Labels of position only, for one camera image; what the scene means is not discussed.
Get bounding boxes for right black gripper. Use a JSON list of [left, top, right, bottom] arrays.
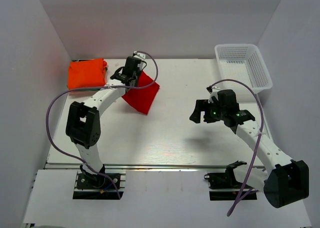
[[190, 99, 227, 123]]

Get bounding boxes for red t shirt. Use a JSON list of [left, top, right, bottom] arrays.
[[122, 82, 160, 115]]

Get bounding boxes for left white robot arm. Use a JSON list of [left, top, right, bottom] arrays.
[[66, 52, 146, 188]]

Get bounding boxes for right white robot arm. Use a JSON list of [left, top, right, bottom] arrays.
[[189, 86, 309, 208]]

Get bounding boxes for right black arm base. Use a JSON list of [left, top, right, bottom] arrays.
[[203, 161, 247, 201]]

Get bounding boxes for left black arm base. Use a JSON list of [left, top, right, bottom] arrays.
[[72, 165, 125, 200]]

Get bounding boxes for orange folded t shirt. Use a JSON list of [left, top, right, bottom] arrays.
[[67, 58, 108, 90]]

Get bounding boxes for pink folded t shirt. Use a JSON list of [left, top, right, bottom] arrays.
[[68, 91, 98, 97]]

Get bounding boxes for white plastic mesh basket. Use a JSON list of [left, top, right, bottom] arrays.
[[214, 43, 273, 94]]

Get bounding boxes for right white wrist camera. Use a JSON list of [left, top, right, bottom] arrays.
[[206, 86, 221, 103]]

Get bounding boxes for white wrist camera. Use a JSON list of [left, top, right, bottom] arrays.
[[206, 86, 221, 103], [133, 51, 146, 60]]

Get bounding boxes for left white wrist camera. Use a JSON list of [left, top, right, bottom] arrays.
[[133, 51, 146, 60]]

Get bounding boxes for aluminium table edge rail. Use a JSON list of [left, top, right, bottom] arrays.
[[44, 163, 266, 171]]

